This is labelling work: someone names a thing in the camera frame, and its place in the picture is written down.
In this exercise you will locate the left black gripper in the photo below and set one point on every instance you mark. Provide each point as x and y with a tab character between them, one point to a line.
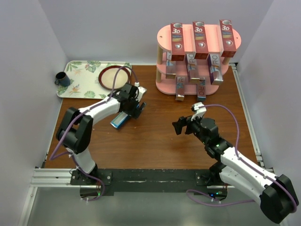
134	113

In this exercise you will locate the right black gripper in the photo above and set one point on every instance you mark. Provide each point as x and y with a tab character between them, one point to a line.
182	122

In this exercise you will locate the blue toothpaste box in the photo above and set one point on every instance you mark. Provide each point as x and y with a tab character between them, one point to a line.
119	120

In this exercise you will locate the silver toothpaste box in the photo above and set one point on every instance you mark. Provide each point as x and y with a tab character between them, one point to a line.
192	69
180	88
201	90
215	72
170	66

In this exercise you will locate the red toothpaste box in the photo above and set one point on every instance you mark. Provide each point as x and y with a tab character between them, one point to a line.
228	47
200	42
177	42

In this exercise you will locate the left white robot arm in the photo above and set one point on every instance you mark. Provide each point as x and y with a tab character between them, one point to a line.
75	130

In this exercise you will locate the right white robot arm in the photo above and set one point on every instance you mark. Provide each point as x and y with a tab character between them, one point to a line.
274	194

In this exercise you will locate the pink three-tier shelf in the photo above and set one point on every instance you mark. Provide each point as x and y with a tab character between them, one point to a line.
213	37

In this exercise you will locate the brown rimmed beige plate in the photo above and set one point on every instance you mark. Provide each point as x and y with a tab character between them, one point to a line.
107	75

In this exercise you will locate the floral serving tray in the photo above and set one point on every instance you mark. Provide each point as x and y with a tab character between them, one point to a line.
84	79

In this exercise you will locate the dark blue mug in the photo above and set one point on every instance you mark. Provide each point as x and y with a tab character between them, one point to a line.
62	79

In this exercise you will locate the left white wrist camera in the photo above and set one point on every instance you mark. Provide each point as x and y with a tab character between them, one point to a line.
141	91

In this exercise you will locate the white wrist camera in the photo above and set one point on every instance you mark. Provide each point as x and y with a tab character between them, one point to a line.
199	110
141	91

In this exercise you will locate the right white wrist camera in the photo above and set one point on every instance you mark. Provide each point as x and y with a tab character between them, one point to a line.
199	110

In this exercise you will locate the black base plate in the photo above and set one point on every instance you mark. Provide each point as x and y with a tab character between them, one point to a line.
158	180

